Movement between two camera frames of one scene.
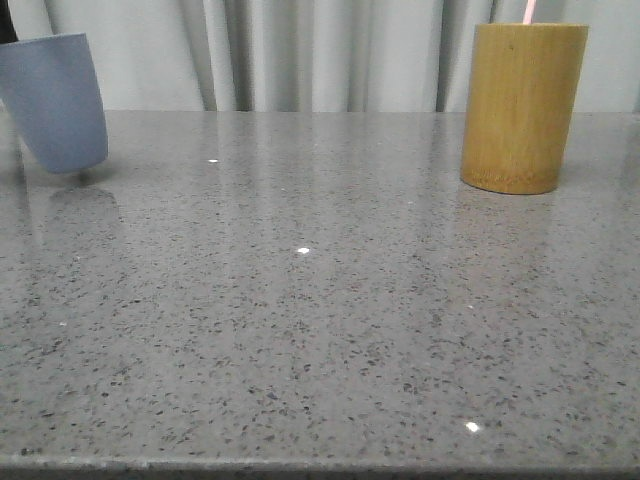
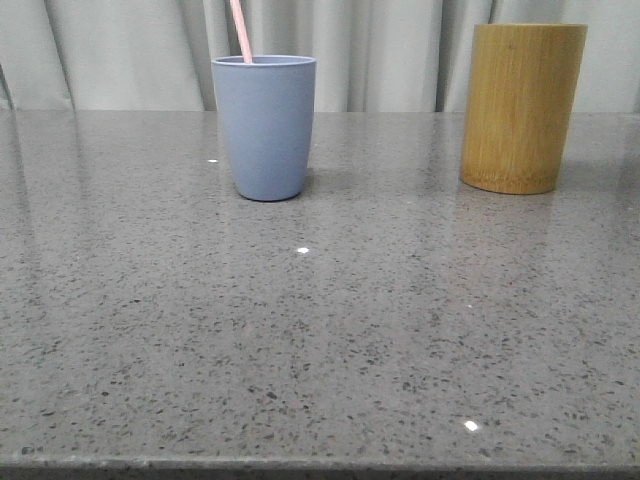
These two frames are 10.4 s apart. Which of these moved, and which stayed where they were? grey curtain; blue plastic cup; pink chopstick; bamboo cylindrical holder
Moved: pink chopstick; blue plastic cup
Stayed: bamboo cylindrical holder; grey curtain
